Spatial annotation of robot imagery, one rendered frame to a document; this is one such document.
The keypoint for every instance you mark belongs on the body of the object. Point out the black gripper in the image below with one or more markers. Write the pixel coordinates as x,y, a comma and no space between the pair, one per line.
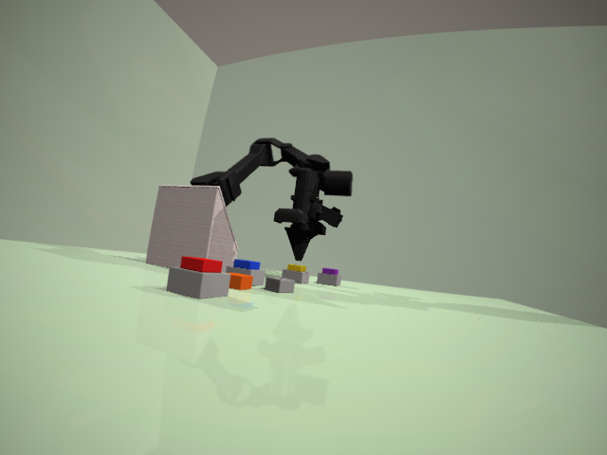
303,229

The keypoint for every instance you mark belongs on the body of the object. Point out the yellow button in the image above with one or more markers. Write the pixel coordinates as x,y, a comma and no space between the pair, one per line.
296,273

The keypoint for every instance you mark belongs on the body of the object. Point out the orange block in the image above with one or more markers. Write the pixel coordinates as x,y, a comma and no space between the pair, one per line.
240,281

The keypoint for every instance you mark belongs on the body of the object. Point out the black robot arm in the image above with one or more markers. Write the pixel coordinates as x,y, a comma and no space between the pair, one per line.
312,171

